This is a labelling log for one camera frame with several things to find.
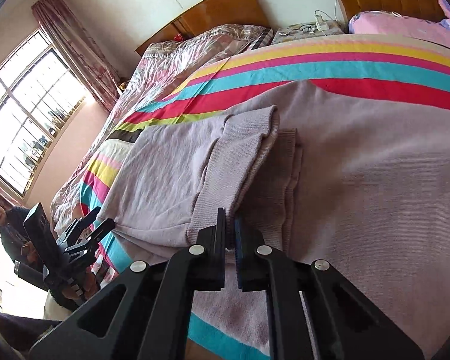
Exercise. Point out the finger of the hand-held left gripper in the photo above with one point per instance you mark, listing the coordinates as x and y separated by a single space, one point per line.
93 238
80 227

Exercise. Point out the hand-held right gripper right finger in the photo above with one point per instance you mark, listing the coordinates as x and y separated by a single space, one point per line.
243 255

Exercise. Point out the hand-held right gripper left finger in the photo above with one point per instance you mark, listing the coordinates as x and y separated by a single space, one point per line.
213 262

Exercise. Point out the mauve knitted sweater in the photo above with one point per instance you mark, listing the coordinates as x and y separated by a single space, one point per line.
360 195

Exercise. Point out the person's left forearm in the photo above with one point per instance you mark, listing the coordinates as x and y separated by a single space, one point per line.
15 333

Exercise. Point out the person's left hand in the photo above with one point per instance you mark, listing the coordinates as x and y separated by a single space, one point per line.
77 288

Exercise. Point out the person's white trouser legs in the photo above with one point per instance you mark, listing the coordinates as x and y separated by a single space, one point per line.
58 309

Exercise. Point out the barred window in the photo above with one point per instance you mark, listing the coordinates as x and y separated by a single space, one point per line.
26 120

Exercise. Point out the yellow brown object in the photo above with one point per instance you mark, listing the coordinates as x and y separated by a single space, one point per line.
123 85

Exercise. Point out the floral pink curtain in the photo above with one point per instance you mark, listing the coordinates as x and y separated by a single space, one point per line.
78 37

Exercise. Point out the striped colourful blanket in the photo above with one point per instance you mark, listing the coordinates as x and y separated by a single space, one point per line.
285 67

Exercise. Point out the red ornament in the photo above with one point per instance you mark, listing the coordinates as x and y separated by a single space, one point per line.
178 37

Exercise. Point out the plaid pillow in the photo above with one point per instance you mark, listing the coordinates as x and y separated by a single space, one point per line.
263 37

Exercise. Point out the patterned nightstand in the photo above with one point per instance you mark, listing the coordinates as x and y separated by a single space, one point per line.
288 37

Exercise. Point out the black eyeglasses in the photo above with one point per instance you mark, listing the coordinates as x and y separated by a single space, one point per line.
306 28

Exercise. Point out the white power strip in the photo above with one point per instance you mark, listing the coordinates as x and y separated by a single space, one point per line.
320 22

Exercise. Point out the plain wooden headboard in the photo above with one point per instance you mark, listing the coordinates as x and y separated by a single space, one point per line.
217 11

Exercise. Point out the pink bedsheet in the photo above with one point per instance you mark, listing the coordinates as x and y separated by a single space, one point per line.
423 32

